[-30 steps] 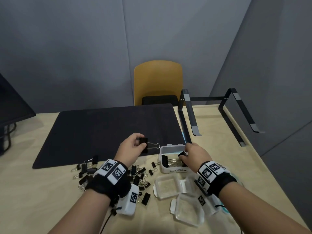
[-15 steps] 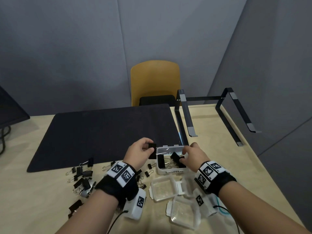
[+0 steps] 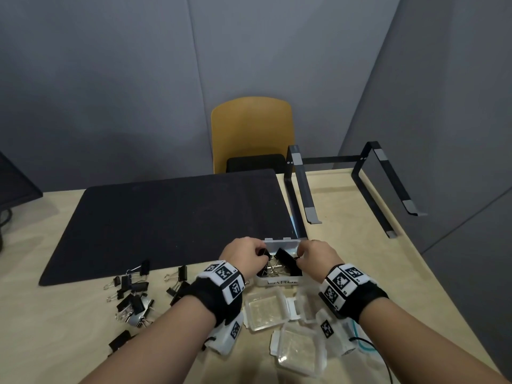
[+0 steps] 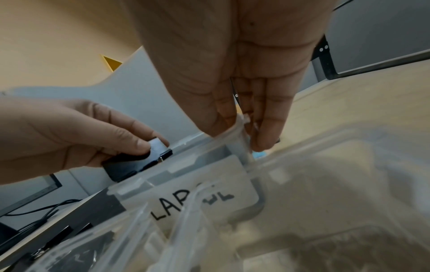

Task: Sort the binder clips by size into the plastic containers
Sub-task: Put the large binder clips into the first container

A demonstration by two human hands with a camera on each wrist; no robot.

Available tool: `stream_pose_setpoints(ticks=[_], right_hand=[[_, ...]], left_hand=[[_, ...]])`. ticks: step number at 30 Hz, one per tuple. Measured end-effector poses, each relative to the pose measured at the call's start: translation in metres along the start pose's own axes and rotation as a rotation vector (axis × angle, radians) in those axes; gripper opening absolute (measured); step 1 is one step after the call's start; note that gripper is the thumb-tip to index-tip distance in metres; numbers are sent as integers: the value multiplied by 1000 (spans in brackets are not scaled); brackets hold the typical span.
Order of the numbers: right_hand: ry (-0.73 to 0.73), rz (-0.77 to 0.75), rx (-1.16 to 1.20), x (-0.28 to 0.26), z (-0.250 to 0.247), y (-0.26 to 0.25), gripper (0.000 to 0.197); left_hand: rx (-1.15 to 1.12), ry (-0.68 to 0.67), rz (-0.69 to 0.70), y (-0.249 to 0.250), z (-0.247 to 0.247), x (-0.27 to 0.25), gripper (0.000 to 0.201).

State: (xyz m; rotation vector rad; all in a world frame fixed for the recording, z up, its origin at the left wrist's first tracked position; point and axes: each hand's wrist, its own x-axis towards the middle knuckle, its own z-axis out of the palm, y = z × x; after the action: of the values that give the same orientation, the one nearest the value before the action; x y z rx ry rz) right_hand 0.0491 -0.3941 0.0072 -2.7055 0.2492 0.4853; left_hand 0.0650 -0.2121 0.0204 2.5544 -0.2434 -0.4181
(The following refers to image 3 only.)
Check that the person's right hand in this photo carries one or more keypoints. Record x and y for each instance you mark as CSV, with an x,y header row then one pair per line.
x,y
320,259

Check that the person's left hand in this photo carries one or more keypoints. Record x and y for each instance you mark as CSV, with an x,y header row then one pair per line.
x,y
240,255

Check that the person's right fingers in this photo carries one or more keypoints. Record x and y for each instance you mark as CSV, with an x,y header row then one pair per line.
x,y
304,251

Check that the person's left fingers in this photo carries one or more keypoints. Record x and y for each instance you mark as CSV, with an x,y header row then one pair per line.
x,y
258,248

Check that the wide black binder clip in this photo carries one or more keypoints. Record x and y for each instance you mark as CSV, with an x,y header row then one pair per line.
x,y
286,257

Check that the person's left forearm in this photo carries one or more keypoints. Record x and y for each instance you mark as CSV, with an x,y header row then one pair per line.
x,y
160,343

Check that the person's right forearm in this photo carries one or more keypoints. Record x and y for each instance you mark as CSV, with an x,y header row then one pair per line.
x,y
416,347

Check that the heap of large binder clips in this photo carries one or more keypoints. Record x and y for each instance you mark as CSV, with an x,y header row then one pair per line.
x,y
275,271

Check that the clear plastic box white label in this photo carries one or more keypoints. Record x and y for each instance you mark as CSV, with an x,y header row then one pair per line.
x,y
280,282

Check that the black wristband with marker tags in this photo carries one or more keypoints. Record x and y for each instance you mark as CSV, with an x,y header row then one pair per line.
x,y
224,287
348,287

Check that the empty clear plastic box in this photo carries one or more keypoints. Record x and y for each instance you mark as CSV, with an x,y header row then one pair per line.
x,y
300,349
266,309

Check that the black metal laptop stand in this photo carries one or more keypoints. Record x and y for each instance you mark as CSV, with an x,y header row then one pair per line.
x,y
298,187

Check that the black seat cushion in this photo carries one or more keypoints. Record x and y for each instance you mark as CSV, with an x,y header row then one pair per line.
x,y
256,163

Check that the black desk mat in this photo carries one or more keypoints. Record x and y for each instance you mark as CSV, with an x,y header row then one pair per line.
x,y
160,219

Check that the clear bag with teal seal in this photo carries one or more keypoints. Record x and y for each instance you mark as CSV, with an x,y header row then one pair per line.
x,y
366,341

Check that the yellow chair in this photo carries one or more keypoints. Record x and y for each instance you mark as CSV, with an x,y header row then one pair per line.
x,y
252,127

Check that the pile of small binder clips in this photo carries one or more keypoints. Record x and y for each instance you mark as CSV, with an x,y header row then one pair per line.
x,y
134,299

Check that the black monitor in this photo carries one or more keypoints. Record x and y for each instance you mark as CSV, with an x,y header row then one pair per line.
x,y
16,187

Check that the white wrist camera with marker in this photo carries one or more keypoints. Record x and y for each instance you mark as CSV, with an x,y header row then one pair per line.
x,y
228,335
334,333

